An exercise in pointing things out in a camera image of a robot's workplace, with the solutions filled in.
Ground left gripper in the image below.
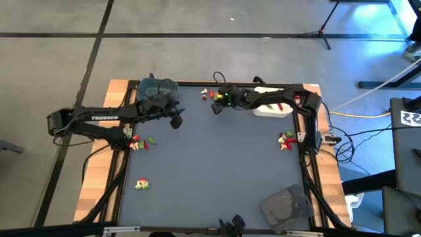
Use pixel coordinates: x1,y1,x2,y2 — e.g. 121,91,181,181
140,93,186,120

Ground white plastic basket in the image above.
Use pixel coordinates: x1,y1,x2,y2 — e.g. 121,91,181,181
252,86,295,119

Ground teal plastic basket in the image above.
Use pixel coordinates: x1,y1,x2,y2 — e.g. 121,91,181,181
136,77,180,110

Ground black tripod stand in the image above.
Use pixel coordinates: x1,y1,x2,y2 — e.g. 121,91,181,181
297,0,343,51

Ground dark grey plastic basket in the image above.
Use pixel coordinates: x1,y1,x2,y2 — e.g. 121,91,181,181
259,184,315,235

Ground black handheld device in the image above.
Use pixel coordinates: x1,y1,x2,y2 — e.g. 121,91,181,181
218,213,247,237

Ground black desk leg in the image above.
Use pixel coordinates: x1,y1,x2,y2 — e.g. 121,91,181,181
357,55,421,90

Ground black desk beam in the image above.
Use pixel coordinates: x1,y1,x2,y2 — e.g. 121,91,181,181
341,169,397,196

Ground white plastic object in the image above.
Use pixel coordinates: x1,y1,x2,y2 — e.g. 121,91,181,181
344,192,365,223

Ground grey floor object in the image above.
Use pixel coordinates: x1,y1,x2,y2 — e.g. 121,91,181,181
0,139,26,155

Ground white paper black print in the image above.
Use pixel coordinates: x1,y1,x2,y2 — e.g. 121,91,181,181
400,110,421,128

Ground grey cabinet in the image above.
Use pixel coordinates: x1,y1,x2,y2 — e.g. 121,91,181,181
389,96,421,198

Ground grey box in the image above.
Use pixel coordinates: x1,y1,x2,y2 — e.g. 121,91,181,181
381,186,421,237

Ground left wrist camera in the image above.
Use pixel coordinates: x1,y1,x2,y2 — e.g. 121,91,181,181
169,113,184,130

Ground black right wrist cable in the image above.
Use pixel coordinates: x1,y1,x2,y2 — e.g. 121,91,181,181
212,70,228,87

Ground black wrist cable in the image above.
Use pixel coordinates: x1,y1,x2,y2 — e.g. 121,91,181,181
212,70,228,87
149,77,177,101

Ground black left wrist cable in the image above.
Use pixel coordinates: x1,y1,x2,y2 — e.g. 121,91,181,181
149,77,177,101

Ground black aluminium table frame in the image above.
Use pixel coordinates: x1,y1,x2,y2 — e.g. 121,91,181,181
72,78,353,237

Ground black power cable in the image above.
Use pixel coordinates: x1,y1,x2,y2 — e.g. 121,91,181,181
81,144,111,185

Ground black floor cables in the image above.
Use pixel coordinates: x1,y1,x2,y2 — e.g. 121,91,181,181
334,123,395,177

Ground silver metal bracket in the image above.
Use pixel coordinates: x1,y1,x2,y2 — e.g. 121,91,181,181
103,226,141,235
285,230,325,237

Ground yellow floor cable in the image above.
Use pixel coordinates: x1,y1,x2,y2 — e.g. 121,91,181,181
328,111,392,119

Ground white floor cable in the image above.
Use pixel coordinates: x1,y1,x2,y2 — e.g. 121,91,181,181
332,57,421,111

